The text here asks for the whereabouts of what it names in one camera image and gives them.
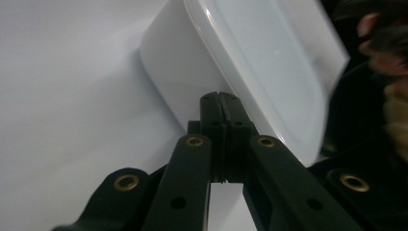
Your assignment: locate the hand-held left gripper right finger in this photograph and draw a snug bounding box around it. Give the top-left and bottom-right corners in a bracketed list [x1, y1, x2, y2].
[218, 91, 364, 231]

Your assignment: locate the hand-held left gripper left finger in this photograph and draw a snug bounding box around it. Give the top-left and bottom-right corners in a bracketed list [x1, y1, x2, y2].
[140, 91, 227, 231]

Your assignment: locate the white rectangular plastic container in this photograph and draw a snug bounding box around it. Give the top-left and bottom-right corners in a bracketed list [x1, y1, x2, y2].
[138, 0, 351, 167]

